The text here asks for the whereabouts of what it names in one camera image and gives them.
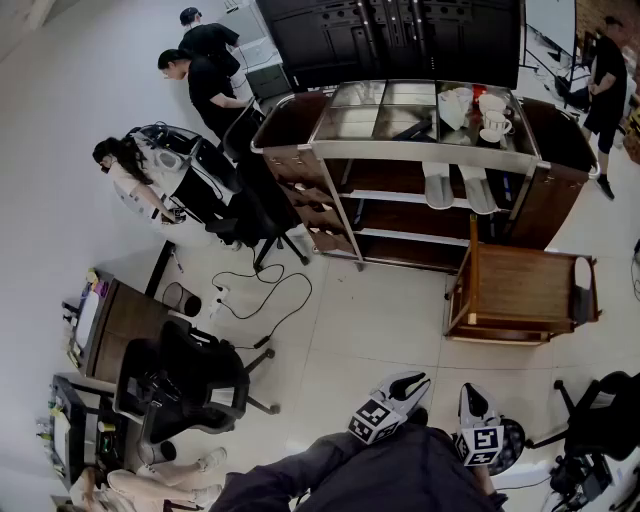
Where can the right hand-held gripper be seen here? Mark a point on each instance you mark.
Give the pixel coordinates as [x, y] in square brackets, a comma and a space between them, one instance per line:
[480, 445]

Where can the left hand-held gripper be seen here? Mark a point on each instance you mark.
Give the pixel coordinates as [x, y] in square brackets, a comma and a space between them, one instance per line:
[375, 420]

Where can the small wooden side cart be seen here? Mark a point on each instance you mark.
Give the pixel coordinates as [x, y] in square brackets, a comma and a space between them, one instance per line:
[520, 285]

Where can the white slipper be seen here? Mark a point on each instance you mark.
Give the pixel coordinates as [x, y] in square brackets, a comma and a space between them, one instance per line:
[479, 197]
[439, 192]

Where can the metal and wood service cart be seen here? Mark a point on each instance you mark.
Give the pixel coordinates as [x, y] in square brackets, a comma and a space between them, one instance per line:
[425, 150]

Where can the person's black shoe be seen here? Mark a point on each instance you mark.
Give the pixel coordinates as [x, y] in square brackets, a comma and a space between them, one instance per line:
[418, 416]

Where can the grey low cabinet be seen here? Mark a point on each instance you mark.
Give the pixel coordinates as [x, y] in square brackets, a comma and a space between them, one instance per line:
[269, 81]

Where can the white refrigerator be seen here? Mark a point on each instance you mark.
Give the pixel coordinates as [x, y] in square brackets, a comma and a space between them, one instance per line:
[250, 35]

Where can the black round perforated stool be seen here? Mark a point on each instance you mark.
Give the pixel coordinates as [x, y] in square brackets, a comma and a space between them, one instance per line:
[512, 445]

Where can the person's dark clothed body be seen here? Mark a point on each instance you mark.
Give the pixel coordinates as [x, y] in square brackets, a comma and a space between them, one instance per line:
[380, 475]

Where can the black office chair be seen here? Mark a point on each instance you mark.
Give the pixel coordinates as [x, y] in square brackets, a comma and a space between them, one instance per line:
[195, 380]
[605, 420]
[255, 200]

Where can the white power strip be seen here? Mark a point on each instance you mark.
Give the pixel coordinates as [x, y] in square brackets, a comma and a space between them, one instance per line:
[218, 304]

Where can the black waste bin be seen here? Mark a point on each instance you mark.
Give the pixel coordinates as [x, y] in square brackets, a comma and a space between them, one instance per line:
[186, 301]

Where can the black flat bar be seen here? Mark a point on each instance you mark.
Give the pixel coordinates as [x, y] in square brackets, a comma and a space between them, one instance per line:
[412, 131]

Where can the small white bowl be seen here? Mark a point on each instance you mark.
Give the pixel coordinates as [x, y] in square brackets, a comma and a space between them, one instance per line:
[490, 136]

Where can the striped white cup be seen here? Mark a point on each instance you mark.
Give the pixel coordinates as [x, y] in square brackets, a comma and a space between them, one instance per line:
[496, 123]

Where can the white paper bag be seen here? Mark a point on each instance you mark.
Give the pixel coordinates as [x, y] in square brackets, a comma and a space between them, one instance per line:
[454, 110]

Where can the black upright panel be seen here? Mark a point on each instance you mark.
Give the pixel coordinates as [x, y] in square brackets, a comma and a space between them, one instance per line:
[159, 267]

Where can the brown wooden desk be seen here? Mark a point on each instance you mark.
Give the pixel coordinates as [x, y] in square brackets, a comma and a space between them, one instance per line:
[130, 325]

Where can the red small container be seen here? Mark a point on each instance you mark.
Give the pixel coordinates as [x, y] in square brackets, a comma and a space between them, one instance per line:
[479, 91]

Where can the black floor bag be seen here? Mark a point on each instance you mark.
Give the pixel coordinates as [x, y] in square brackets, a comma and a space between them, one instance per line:
[575, 95]

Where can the white tablet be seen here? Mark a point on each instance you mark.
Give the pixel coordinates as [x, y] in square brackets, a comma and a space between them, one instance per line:
[86, 320]

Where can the black and white backpack rig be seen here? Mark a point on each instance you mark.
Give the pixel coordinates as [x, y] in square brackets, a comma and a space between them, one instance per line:
[175, 150]

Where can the whiteboard on stand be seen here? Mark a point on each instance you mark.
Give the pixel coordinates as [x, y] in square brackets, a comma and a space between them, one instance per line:
[552, 25]

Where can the black camera equipment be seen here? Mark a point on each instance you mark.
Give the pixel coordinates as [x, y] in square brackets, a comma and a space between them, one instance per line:
[580, 480]

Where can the black frame desk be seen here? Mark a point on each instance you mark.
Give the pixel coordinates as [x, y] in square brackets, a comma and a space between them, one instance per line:
[75, 430]

